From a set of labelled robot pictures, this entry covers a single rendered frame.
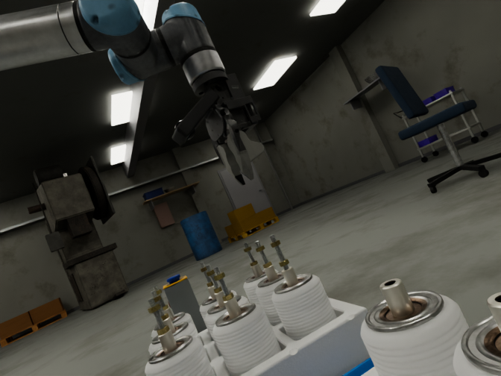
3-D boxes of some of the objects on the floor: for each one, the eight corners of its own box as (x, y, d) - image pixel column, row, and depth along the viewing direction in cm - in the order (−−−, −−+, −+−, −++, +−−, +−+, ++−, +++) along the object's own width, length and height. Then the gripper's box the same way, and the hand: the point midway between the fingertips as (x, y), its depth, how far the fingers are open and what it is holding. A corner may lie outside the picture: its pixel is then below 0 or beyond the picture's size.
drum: (226, 248, 666) (209, 207, 673) (199, 260, 642) (181, 218, 648) (218, 250, 719) (202, 212, 725) (193, 262, 694) (177, 223, 701)
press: (73, 315, 694) (21, 183, 716) (140, 283, 758) (90, 163, 780) (65, 324, 556) (1, 160, 578) (148, 284, 620) (87, 137, 643)
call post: (208, 399, 89) (162, 289, 91) (205, 389, 95) (162, 287, 98) (232, 385, 91) (187, 277, 93) (228, 376, 97) (186, 276, 100)
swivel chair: (528, 153, 235) (460, 21, 243) (485, 180, 209) (410, 31, 217) (448, 177, 290) (394, 69, 298) (406, 201, 264) (348, 81, 272)
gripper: (241, 60, 63) (288, 163, 62) (221, 90, 73) (262, 180, 71) (200, 68, 59) (250, 177, 58) (186, 98, 69) (227, 193, 67)
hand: (241, 177), depth 63 cm, fingers open, 3 cm apart
